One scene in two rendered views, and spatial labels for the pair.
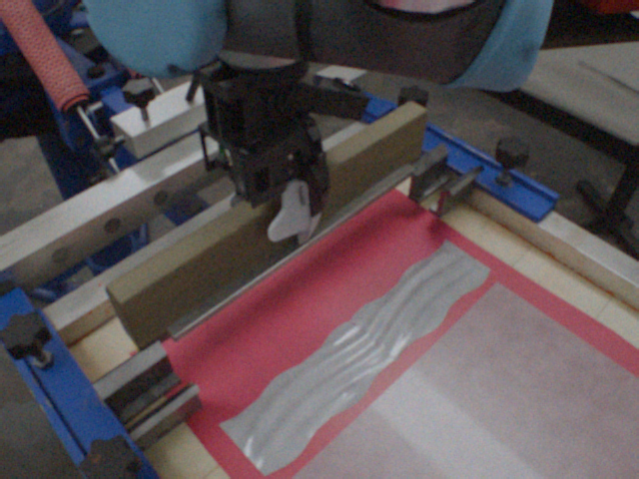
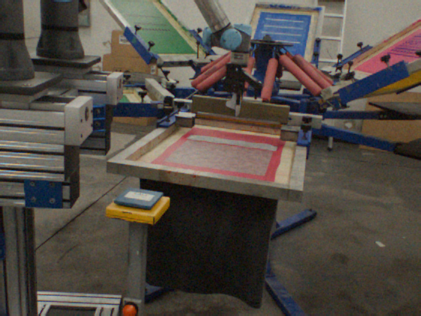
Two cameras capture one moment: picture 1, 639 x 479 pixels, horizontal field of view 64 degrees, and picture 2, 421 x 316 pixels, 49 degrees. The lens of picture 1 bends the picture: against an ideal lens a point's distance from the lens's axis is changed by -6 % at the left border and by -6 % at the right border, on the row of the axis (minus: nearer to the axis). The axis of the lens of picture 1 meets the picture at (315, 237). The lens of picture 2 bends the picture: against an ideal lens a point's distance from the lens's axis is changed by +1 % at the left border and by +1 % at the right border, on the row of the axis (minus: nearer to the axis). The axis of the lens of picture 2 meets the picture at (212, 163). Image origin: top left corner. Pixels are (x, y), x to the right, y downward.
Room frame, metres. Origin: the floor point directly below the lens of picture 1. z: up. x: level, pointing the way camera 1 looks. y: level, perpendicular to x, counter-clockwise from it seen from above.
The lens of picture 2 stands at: (-0.77, -1.47, 1.43)
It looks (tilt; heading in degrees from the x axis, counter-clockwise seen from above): 18 degrees down; 55
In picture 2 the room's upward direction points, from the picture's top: 5 degrees clockwise
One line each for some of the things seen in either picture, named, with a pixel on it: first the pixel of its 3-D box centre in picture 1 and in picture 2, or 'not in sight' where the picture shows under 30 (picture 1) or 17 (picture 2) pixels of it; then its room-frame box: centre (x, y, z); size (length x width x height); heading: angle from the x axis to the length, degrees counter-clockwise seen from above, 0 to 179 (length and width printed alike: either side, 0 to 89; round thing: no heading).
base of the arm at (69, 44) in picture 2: not in sight; (60, 41); (-0.30, 0.11, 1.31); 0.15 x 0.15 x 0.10
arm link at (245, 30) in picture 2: not in sight; (240, 37); (0.38, 0.04, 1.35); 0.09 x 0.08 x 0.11; 163
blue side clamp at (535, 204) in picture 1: (450, 168); (304, 141); (0.58, -0.19, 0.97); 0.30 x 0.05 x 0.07; 44
